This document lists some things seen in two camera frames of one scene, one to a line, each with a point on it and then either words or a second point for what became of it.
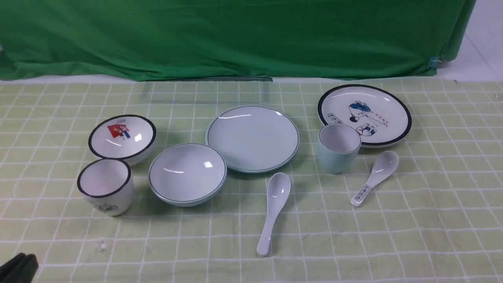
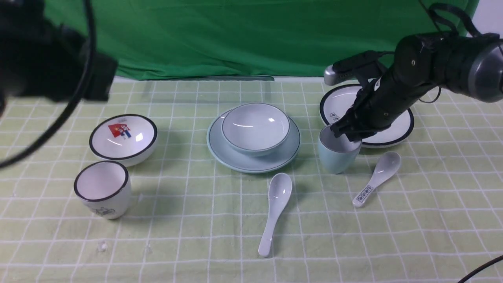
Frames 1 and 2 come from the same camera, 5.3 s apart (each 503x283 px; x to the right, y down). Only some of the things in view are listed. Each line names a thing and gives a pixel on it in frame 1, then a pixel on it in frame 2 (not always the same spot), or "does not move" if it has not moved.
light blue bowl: [187, 174] to [255, 129]
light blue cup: [338, 146] does not move
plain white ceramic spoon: [278, 190] does not move
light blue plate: [253, 139] does not move
